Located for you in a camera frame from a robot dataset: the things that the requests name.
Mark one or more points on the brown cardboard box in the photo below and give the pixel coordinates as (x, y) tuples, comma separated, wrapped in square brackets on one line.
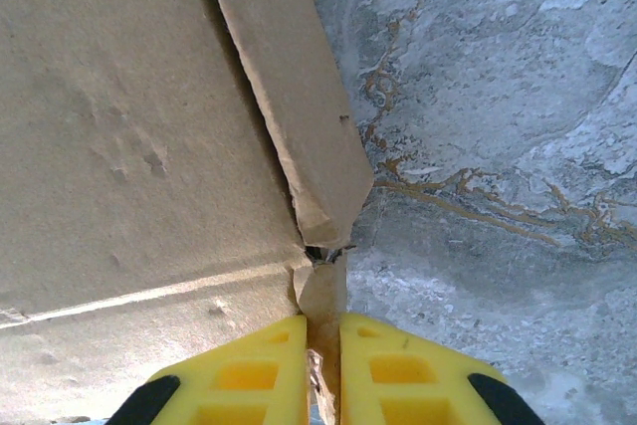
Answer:
[(124, 121)]

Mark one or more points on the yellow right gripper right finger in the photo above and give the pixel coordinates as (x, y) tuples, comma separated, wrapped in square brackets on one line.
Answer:
[(398, 380)]

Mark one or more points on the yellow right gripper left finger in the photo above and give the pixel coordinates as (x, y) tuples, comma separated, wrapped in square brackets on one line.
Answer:
[(239, 380)]

